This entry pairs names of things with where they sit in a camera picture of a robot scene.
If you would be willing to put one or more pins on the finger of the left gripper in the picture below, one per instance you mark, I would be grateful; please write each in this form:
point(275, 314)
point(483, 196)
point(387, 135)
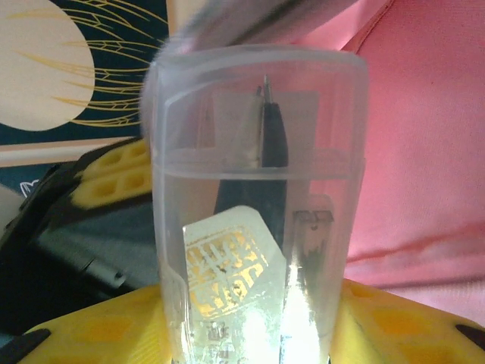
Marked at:
point(113, 174)

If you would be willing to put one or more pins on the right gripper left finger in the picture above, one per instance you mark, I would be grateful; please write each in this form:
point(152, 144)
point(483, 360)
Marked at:
point(94, 333)

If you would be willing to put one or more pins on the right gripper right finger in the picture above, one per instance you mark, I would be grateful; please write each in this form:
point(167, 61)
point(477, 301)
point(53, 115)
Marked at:
point(409, 333)

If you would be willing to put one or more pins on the white eraser with gold print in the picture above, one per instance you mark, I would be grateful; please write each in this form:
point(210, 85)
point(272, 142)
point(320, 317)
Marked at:
point(227, 265)

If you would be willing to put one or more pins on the black pen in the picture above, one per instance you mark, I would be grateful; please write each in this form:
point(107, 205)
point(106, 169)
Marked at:
point(274, 144)

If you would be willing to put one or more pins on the pink school backpack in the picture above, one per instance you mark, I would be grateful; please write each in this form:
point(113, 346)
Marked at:
point(417, 151)

